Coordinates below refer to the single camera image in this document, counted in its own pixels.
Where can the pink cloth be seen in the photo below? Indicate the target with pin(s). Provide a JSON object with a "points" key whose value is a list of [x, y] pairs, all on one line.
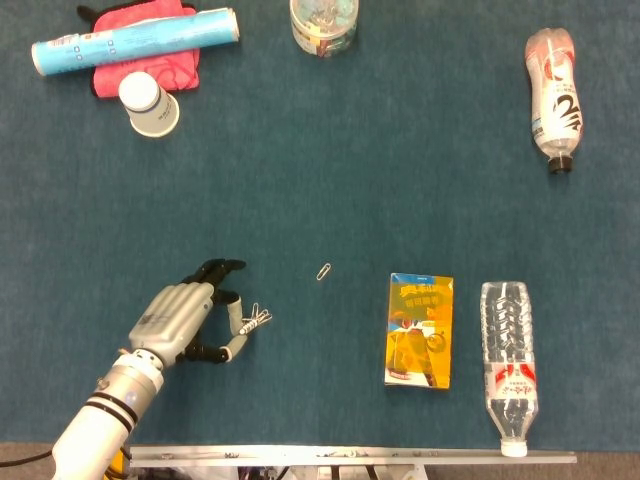
{"points": [[150, 70]]}

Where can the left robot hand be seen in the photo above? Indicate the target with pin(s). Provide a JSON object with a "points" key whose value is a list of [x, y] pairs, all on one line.
{"points": [[170, 320]]}

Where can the light blue rolled tube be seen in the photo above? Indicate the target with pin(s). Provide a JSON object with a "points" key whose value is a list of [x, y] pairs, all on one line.
{"points": [[130, 42]]}

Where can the aluminium frame rail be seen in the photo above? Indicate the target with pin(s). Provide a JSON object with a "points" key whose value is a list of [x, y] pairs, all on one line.
{"points": [[350, 454]]}

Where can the white capped water bottle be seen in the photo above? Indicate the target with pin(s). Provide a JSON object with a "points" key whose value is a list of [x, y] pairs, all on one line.
{"points": [[507, 360]]}

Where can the black capped drink bottle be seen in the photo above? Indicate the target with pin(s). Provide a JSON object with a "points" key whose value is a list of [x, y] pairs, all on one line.
{"points": [[557, 95]]}

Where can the white paper cup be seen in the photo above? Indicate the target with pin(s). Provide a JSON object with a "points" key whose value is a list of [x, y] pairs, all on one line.
{"points": [[150, 107]]}

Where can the clear jar of binder clips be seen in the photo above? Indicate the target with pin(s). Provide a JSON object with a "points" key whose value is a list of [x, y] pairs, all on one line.
{"points": [[324, 30]]}

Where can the yellow snack box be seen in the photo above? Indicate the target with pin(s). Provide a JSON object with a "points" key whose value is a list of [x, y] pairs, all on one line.
{"points": [[420, 332]]}

